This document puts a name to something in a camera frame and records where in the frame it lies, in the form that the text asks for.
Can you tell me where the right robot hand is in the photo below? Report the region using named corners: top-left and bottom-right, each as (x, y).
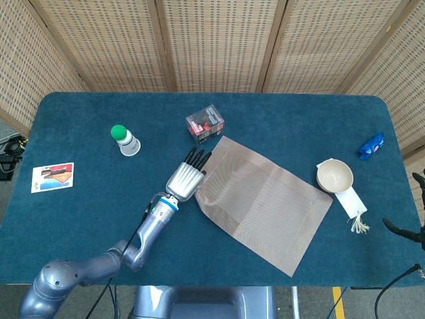
top-left (382, 171), bottom-right (425, 252)

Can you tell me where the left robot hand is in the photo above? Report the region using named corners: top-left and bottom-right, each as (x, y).
top-left (165, 148), bottom-right (213, 203)

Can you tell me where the brown woven placemat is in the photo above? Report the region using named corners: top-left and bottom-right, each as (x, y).
top-left (194, 135), bottom-right (334, 278)

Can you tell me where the white bowl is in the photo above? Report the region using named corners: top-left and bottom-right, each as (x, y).
top-left (315, 158), bottom-right (354, 193)

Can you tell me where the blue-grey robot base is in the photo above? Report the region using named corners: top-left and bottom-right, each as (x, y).
top-left (131, 284), bottom-right (278, 319)

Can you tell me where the clear plastic box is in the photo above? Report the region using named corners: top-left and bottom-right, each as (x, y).
top-left (185, 104), bottom-right (226, 146)

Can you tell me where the white paper cup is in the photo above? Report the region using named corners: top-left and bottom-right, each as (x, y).
top-left (116, 131), bottom-right (142, 157)

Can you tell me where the green ball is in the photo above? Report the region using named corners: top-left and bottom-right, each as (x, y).
top-left (110, 124), bottom-right (128, 140)

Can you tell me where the blue snack packet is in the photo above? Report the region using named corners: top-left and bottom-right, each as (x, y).
top-left (357, 132), bottom-right (385, 161)

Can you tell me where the blue table cloth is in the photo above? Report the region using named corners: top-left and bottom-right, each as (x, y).
top-left (0, 92), bottom-right (425, 287)

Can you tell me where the picture card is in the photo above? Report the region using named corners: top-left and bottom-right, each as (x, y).
top-left (31, 161), bottom-right (75, 194)

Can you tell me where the woven folding screen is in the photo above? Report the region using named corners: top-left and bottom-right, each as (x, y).
top-left (0, 0), bottom-right (425, 209)

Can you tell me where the black power adapter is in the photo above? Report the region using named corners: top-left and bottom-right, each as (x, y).
top-left (0, 156), bottom-right (23, 182)

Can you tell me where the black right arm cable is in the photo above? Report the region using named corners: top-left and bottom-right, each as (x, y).
top-left (375, 263), bottom-right (425, 319)

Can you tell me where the dark hanging cable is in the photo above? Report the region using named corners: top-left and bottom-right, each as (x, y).
top-left (108, 284), bottom-right (120, 319)

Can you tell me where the black cable bundle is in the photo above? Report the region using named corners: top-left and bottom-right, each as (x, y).
top-left (0, 134), bottom-right (29, 157)

